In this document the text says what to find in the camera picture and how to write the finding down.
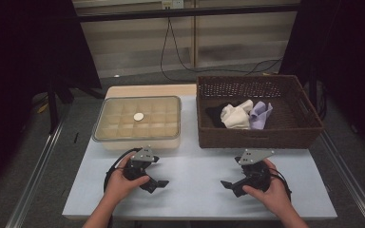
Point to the brown woven basket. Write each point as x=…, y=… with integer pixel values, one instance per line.
x=212, y=139

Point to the white wall power outlet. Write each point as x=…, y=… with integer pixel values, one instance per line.
x=177, y=3

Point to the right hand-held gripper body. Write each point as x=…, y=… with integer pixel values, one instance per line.
x=253, y=156

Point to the clear plastic box lid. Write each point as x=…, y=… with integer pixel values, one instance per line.
x=158, y=107

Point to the person's right hand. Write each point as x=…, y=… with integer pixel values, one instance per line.
x=275, y=196

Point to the black sock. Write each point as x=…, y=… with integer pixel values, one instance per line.
x=215, y=115

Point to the black metal stand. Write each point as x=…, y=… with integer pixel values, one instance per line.
x=53, y=110

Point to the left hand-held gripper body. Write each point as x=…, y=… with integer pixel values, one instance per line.
x=142, y=155

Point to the black horizontal bar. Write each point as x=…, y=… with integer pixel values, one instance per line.
x=187, y=12

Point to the purple sock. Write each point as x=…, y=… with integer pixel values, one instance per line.
x=259, y=117

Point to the yellow strip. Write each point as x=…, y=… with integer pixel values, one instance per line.
x=42, y=108

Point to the cream divided storage box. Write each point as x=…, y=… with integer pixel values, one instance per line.
x=139, y=145

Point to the person's left hand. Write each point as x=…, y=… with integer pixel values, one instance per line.
x=117, y=185

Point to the black curtain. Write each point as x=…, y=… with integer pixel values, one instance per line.
x=19, y=63
x=345, y=47

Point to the light wooden board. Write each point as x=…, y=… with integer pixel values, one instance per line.
x=145, y=90

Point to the white sock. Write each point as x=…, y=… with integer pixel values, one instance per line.
x=234, y=117

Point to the small black stick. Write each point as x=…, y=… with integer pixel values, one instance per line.
x=76, y=137

